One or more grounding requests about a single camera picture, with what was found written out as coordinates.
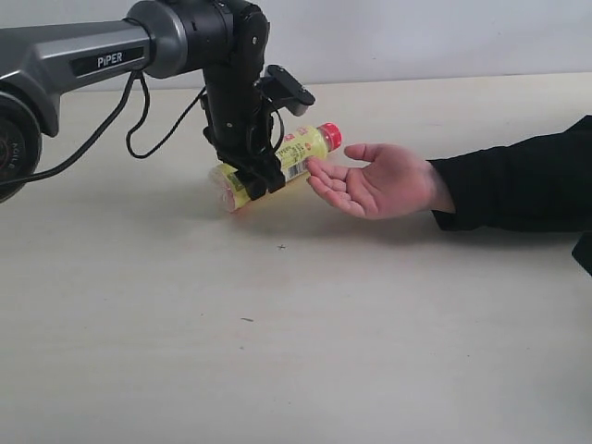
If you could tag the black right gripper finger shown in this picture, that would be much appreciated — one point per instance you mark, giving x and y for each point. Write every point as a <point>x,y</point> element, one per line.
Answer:
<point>582,252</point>

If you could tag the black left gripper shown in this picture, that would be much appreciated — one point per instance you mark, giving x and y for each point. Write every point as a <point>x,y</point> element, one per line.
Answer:
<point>239,127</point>

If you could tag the yellow drink bottle red cap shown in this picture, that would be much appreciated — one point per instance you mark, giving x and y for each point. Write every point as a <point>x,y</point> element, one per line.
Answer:
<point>297,146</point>

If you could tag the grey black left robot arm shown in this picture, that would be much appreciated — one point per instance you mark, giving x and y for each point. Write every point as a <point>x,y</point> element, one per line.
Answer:
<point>225,40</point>

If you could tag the black sleeved forearm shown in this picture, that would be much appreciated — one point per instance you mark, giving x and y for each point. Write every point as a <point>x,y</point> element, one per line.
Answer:
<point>542,184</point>

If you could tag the person's open hand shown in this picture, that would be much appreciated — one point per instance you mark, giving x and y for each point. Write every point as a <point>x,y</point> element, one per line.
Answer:
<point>394,182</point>

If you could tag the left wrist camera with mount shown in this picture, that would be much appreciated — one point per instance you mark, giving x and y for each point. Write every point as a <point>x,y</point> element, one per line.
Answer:
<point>279,89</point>

